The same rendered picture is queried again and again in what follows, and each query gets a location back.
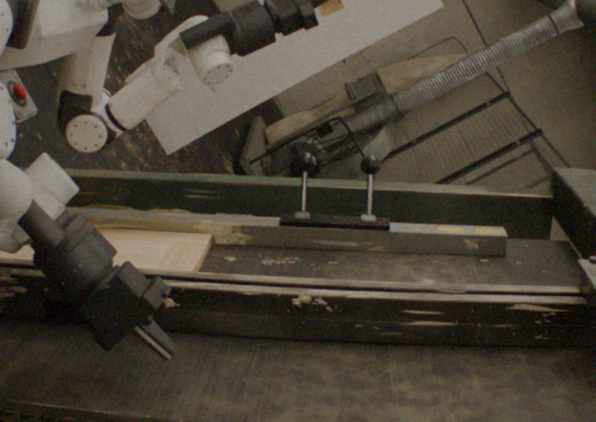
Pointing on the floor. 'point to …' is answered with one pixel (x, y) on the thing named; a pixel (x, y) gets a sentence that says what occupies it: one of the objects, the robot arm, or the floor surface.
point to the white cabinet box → (293, 51)
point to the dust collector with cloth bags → (339, 125)
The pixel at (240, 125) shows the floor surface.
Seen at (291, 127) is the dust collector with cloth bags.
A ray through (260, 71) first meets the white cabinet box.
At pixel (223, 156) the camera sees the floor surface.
